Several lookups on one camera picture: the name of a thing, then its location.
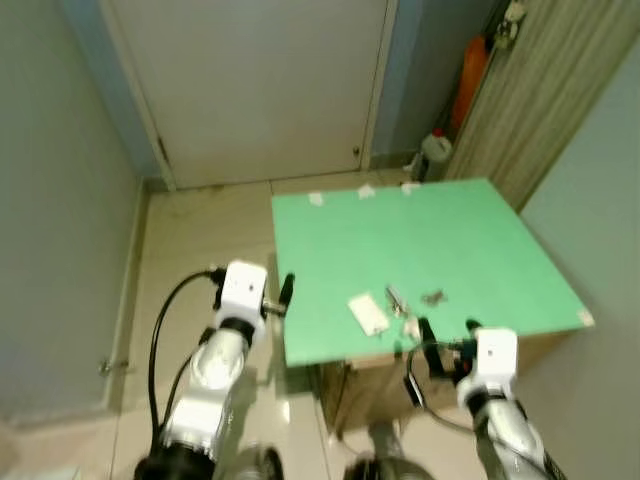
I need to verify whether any white card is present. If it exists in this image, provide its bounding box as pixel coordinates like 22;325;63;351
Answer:
347;292;390;337

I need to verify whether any robot right leg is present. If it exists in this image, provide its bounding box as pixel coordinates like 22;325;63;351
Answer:
344;420;437;480

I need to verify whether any silver keys bunch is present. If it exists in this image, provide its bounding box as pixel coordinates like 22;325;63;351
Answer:
384;284;412;320

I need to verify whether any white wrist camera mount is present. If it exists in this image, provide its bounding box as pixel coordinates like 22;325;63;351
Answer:
471;327;520;393
214;261;270;327

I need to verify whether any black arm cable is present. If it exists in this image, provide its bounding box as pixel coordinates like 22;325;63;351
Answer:
404;340;477;437
147;267;225;447

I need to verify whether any wood grain cabinet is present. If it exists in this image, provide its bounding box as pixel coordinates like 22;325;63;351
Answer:
443;0;640;212

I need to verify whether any white cabinet fixture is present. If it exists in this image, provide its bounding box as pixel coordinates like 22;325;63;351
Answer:
499;0;529;49

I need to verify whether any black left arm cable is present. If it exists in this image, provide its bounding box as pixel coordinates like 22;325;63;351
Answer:
147;267;225;447

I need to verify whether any white door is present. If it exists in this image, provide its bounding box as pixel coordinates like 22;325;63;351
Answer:
100;0;398;192

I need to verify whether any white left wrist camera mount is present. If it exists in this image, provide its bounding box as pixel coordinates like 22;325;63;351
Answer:
214;261;270;327

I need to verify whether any small metal wall fitting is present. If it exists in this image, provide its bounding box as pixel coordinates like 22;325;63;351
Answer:
99;358;132;378

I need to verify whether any robot left leg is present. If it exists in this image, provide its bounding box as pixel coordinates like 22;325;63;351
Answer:
228;445;287;480

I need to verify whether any white bottle red cap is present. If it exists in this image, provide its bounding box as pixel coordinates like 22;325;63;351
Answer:
419;128;454;182

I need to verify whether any robot leg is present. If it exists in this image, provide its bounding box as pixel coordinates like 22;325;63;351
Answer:
344;420;437;480
228;445;287;480

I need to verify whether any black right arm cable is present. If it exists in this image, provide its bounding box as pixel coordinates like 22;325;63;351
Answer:
404;340;477;437

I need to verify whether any green table cover board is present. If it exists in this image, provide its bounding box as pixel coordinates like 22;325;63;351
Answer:
271;178;595;368

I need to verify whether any orange object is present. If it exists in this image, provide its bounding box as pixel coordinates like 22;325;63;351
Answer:
449;34;492;138

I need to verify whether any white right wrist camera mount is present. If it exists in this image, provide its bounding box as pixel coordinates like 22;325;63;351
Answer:
471;327;520;393

